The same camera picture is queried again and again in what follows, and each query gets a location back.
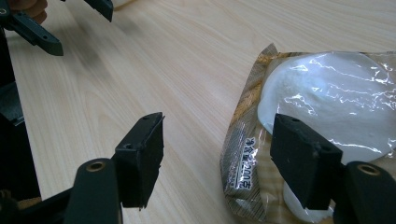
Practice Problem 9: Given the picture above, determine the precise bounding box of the dark object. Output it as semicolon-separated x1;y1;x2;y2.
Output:
0;27;42;202

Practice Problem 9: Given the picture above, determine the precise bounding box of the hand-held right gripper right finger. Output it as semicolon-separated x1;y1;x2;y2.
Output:
269;113;344;211

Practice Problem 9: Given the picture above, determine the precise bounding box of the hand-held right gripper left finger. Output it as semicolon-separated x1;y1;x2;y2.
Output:
112;111;166;210

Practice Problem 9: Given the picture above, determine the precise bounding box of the clear packet of white bun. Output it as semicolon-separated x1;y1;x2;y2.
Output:
219;42;396;224

